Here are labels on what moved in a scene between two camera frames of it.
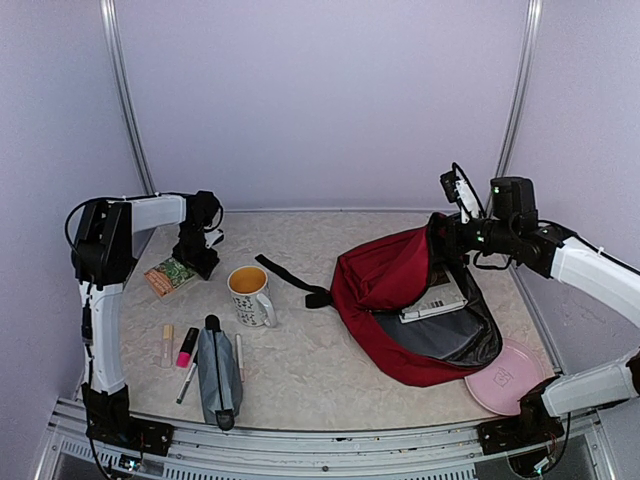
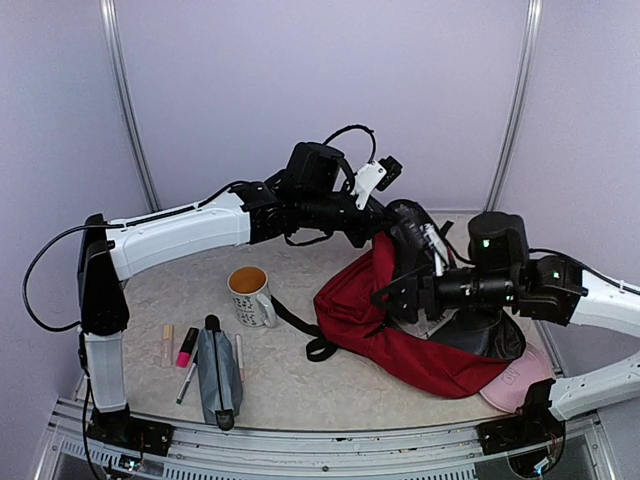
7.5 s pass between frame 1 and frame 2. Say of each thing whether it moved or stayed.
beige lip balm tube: stayed
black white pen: stayed
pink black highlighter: stayed
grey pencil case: stayed
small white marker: stayed
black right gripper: moved
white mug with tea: stayed
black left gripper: moved
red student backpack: moved
